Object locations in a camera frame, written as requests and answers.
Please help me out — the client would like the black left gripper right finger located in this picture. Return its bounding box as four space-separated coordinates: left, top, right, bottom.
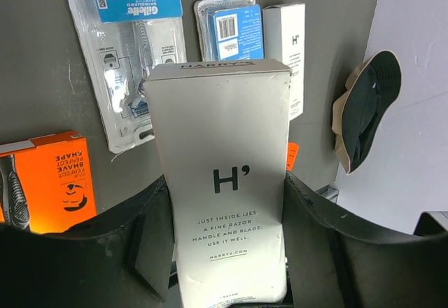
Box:
282 172 447 307

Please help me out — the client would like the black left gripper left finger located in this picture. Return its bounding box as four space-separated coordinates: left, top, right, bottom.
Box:
1 178 174 307

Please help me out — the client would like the white Harry's box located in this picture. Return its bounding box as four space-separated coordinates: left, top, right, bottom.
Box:
262 3 306 120
145 59 292 307

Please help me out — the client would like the left orange Gillette Fusion box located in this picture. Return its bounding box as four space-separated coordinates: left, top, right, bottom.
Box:
1 131 97 234

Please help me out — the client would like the orange gillette fusion box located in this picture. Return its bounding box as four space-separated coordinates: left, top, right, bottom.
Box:
1 131 97 234
286 142 300 172

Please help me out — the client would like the right orange Gillette Fusion box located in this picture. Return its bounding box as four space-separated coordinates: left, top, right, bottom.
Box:
286 142 300 172

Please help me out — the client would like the black and beige bucket hat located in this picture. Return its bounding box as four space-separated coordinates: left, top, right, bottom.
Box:
332 50 402 174

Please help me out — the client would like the left blue Gillette blister pack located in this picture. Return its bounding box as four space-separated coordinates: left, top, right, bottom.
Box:
67 0 186 154

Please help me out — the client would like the blue gillette blister pack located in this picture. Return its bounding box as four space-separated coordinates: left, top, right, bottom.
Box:
194 0 264 62
67 0 186 154

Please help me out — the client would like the right blue Gillette blister pack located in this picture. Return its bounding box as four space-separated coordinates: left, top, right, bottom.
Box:
194 0 264 62

